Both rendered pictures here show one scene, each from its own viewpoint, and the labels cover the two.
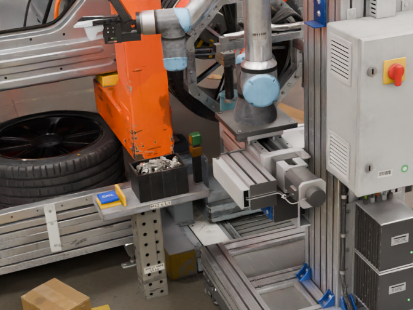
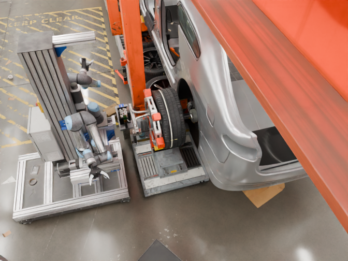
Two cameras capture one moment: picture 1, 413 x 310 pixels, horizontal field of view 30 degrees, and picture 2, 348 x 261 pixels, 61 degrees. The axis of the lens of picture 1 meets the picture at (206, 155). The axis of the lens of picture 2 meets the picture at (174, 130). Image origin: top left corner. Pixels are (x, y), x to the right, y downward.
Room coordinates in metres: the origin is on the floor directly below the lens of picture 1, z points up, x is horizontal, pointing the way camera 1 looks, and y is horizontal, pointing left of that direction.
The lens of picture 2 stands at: (3.45, -2.37, 3.32)
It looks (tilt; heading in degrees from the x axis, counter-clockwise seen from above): 50 degrees down; 92
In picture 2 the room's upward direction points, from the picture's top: 1 degrees clockwise
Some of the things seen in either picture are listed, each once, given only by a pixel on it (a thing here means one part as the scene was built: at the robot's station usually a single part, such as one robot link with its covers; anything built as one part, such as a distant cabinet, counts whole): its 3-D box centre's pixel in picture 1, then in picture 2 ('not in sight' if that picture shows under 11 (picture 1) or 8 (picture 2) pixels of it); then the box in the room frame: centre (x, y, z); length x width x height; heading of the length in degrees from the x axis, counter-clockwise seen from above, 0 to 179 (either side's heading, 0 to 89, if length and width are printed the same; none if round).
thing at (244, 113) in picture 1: (254, 103); (96, 116); (2.49, -0.18, 0.87); 0.15 x 0.15 x 0.10
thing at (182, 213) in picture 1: (177, 173); not in sight; (3.24, 0.14, 0.26); 0.42 x 0.18 x 0.35; 20
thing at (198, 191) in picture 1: (151, 196); (124, 117); (2.68, 0.23, 0.44); 0.43 x 0.17 x 0.03; 110
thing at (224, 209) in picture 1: (244, 187); (168, 158); (3.30, -0.17, 0.13); 0.50 x 0.36 x 0.10; 110
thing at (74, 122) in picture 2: not in sight; (79, 136); (2.52, -0.72, 1.19); 0.15 x 0.12 x 0.55; 32
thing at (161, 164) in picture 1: (158, 176); (124, 115); (2.70, 0.19, 0.51); 0.20 x 0.14 x 0.13; 108
